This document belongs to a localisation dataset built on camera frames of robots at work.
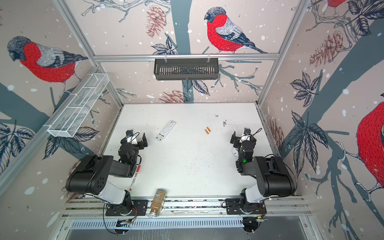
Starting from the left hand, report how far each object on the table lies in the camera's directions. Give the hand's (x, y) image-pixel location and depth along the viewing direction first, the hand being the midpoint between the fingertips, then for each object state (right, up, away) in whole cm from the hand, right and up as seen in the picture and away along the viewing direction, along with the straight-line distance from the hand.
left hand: (135, 134), depth 89 cm
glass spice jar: (+19, -32, -18) cm, 41 cm away
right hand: (+66, 0, +1) cm, 66 cm away
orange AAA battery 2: (+45, 0, +15) cm, 47 cm away
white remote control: (+16, 0, +14) cm, 21 cm away
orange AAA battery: (+46, +1, +15) cm, 49 cm away
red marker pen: (+4, -20, -5) cm, 21 cm away
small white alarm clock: (+62, -11, +1) cm, 63 cm away
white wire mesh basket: (-25, +8, -18) cm, 32 cm away
